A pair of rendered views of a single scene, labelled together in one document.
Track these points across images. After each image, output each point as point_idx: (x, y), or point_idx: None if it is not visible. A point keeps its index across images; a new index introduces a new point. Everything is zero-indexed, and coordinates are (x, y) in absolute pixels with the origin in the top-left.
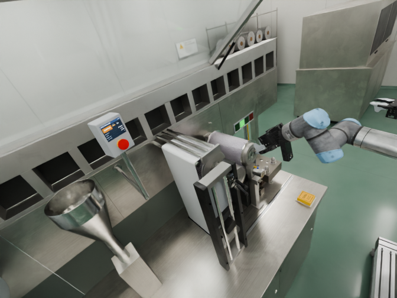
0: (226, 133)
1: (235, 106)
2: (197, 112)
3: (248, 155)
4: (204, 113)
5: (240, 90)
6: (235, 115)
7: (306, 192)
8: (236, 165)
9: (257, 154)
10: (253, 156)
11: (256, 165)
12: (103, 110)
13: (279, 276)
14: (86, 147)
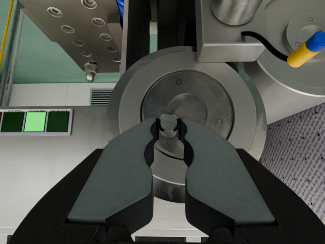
0: (103, 125)
1: (47, 183)
2: (184, 233)
3: (230, 128)
4: (164, 220)
5: (9, 223)
6: (53, 159)
7: None
8: (288, 101)
9: (34, 14)
10: (179, 87)
11: (206, 34)
12: None
13: None
14: None
